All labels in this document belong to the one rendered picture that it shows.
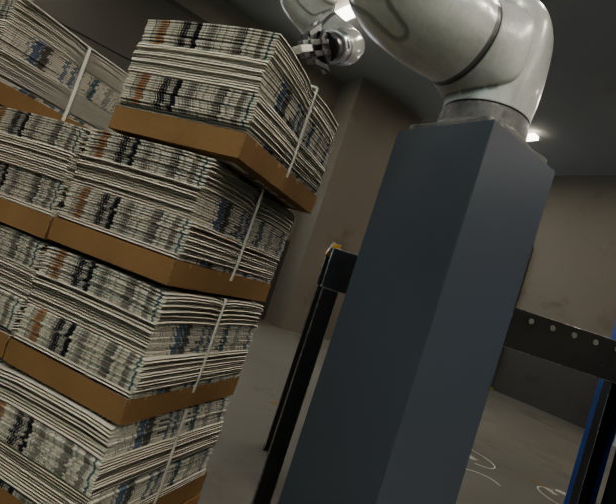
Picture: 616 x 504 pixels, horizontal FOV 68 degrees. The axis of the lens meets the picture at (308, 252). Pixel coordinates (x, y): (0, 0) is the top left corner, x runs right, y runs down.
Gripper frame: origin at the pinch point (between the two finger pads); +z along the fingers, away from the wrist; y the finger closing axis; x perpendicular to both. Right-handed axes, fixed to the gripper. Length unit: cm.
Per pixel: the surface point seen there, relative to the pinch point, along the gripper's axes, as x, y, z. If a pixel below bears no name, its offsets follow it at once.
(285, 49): -9.5, 1.4, 29.7
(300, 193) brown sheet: -1.8, 29.3, 20.2
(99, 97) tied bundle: 54, 0, 12
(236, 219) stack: 4.0, 28.7, 37.7
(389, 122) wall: 113, 81, -527
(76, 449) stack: 21, 54, 73
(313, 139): -5.1, 19.0, 15.1
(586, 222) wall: -129, 269, -596
